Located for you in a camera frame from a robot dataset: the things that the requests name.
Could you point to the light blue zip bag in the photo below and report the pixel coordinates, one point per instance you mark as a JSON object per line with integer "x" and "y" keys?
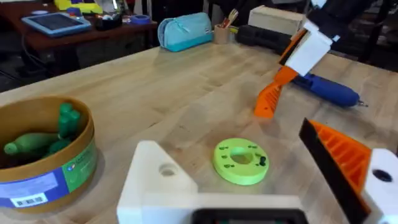
{"x": 186, "y": 31}

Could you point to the brown tub with green toys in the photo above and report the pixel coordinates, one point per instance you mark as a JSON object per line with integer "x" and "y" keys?
{"x": 46, "y": 174}

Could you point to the pale cardboard box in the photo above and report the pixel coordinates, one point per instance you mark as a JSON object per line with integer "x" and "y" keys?
{"x": 273, "y": 19}

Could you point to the wooden cup with brushes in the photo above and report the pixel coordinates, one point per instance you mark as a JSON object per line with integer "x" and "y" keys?
{"x": 221, "y": 34}

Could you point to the white orange left gripper right finger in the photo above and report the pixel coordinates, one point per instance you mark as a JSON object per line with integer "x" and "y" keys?
{"x": 348, "y": 155}

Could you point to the small black screw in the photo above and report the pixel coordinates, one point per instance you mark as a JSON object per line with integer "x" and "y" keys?
{"x": 263, "y": 160}

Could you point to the green disc with holes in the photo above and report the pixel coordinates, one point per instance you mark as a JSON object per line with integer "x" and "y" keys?
{"x": 230, "y": 174}

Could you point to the blue tape roll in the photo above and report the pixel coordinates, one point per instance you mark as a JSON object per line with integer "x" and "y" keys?
{"x": 140, "y": 19}

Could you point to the blue framed tablet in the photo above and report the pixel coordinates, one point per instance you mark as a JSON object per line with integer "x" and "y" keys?
{"x": 56, "y": 23}

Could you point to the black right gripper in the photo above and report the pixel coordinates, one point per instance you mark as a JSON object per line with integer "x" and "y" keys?
{"x": 342, "y": 15}

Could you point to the blue electric screwdriver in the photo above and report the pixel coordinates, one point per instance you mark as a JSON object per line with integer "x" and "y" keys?
{"x": 329, "y": 89}

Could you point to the dark wooden desk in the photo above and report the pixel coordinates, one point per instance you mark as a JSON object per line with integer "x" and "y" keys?
{"x": 102, "y": 34}

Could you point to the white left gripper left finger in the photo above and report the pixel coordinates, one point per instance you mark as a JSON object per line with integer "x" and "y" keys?
{"x": 149, "y": 174}

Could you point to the yellow toy board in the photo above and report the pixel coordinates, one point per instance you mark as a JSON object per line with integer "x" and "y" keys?
{"x": 79, "y": 5}

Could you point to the long black case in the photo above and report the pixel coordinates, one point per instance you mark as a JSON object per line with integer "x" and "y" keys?
{"x": 261, "y": 37}

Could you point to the black tray with small items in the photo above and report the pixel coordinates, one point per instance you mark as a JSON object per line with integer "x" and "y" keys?
{"x": 108, "y": 22}

